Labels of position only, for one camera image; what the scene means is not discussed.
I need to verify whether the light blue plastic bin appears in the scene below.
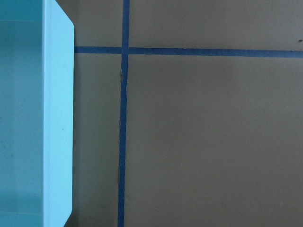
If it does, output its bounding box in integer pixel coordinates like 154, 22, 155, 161
0, 0, 74, 227

